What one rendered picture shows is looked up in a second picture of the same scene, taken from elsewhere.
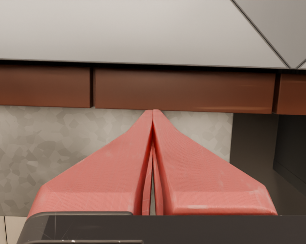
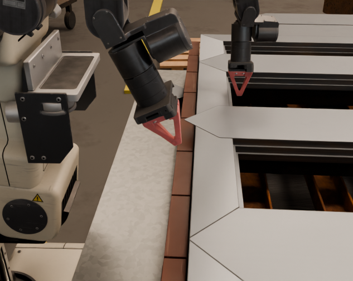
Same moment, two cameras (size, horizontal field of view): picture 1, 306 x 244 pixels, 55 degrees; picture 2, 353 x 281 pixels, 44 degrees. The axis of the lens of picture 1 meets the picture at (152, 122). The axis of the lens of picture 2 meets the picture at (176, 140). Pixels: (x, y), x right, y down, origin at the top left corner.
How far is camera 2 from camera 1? 0.73 m
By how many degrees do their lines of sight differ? 60
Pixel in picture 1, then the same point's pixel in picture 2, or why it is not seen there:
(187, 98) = (174, 224)
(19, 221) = (52, 257)
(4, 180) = (122, 198)
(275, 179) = not seen: outside the picture
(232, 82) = (182, 240)
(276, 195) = not seen: outside the picture
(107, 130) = (148, 243)
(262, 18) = (212, 228)
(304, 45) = (201, 242)
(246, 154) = not seen: outside the picture
